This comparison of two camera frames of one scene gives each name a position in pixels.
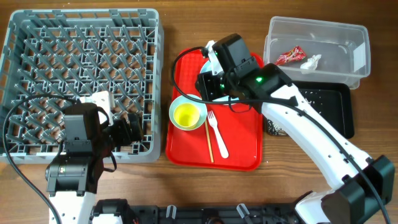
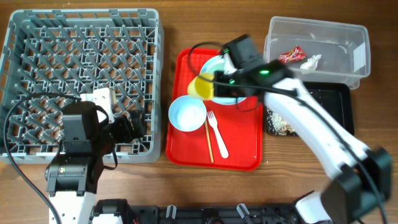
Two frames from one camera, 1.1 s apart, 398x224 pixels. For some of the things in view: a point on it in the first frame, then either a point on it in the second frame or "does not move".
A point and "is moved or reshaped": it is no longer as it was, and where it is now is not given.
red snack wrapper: [296, 54] does not move
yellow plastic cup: [186, 115] is moved or reshaped
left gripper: [125, 135] does not move
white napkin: [311, 63] does not move
